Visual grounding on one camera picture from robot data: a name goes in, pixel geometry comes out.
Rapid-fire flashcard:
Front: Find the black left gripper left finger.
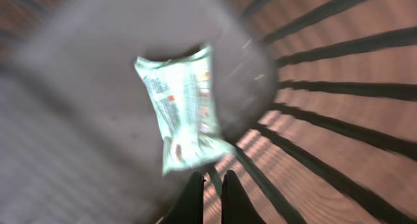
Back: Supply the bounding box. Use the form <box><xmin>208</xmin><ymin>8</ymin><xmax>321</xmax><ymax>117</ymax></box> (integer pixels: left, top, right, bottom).
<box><xmin>160</xmin><ymin>171</ymin><xmax>205</xmax><ymax>224</ymax></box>

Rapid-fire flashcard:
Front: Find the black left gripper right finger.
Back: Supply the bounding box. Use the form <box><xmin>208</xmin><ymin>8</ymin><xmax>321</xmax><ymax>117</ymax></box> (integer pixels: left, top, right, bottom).
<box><xmin>221</xmin><ymin>170</ymin><xmax>265</xmax><ymax>224</ymax></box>

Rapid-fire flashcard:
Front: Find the mint green wipes pack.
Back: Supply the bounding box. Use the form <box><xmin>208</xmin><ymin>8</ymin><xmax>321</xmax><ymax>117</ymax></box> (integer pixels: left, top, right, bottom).
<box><xmin>134</xmin><ymin>44</ymin><xmax>235</xmax><ymax>175</ymax></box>

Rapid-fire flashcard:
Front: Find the grey plastic basket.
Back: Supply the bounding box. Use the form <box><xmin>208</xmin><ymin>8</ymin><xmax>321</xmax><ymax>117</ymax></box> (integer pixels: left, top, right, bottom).
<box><xmin>1</xmin><ymin>0</ymin><xmax>416</xmax><ymax>223</ymax></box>

